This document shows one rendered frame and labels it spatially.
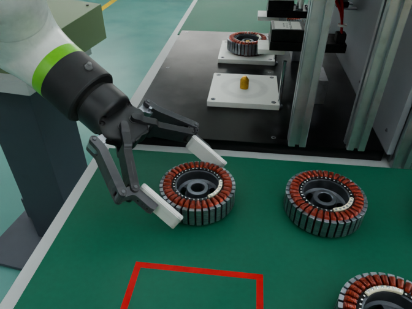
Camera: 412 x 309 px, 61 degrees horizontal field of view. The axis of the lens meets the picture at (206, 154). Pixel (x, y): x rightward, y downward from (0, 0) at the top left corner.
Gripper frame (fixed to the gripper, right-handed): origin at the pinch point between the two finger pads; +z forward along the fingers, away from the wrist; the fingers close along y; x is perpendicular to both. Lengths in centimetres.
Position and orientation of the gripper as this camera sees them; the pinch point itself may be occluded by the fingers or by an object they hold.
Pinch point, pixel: (196, 188)
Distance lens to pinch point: 52.7
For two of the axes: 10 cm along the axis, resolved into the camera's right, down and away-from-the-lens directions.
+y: -4.7, 5.2, -7.2
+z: 7.6, 6.5, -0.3
